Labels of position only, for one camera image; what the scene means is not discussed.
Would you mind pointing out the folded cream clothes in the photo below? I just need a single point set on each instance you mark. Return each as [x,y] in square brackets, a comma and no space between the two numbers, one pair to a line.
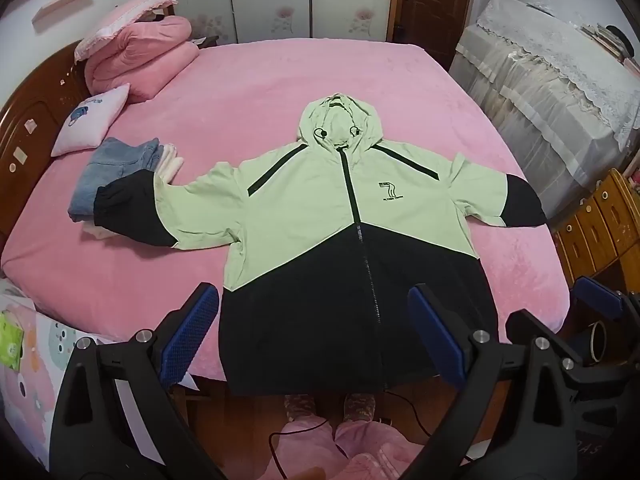
[170,162]

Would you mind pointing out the wooden drawer cabinet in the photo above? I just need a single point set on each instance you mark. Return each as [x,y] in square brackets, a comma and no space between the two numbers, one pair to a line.
[600,230]

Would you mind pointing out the pink wall shelf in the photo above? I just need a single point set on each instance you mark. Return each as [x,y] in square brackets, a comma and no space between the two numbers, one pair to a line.
[60,5]

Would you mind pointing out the green tissue packet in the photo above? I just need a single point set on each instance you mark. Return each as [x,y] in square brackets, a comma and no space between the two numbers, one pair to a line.
[10,340]

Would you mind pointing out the pink bed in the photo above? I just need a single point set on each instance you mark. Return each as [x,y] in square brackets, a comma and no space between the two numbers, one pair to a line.
[250,90]

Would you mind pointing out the patterned slipper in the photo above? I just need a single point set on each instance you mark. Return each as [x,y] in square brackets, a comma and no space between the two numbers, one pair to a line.
[359,407]
[298,407]

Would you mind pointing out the white printed pillow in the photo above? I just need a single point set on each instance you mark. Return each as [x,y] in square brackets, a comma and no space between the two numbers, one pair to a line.
[87,120]

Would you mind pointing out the person's pink pajama legs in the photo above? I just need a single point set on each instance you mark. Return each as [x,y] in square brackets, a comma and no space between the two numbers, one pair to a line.
[350,450]

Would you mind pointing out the folded blue jeans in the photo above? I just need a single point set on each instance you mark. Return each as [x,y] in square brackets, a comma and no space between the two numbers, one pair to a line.
[110,165]

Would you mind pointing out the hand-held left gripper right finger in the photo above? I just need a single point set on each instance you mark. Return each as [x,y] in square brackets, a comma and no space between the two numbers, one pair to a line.
[440,335]

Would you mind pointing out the white lace cloth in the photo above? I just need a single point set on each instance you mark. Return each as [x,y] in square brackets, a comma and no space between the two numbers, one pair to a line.
[550,35]

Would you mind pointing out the light green t-shirt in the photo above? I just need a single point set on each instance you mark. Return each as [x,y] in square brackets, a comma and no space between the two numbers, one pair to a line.
[300,200]

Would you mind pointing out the brown wooden headboard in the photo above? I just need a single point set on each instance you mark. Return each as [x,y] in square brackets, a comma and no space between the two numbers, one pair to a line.
[30,125]

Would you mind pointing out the pink lace-trimmed pillow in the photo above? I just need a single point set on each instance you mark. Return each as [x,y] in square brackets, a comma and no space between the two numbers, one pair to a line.
[130,10]

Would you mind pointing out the brown wooden door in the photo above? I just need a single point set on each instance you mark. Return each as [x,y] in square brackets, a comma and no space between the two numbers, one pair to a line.
[435,0]

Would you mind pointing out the printed blanket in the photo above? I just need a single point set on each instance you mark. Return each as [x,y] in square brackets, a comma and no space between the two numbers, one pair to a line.
[30,385]

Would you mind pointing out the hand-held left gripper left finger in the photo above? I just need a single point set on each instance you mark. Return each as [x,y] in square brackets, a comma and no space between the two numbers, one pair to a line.
[192,330]

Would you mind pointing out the beige covered furniture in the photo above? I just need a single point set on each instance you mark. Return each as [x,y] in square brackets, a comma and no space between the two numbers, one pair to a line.
[540,110]

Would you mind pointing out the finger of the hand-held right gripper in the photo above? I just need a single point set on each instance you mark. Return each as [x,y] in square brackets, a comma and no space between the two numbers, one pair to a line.
[520,327]
[597,296]

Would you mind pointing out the person in pink trousers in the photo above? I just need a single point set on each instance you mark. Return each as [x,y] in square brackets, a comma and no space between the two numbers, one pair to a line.
[407,402]

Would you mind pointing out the pink pillows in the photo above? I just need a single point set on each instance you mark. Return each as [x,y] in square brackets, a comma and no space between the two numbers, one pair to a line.
[145,55]

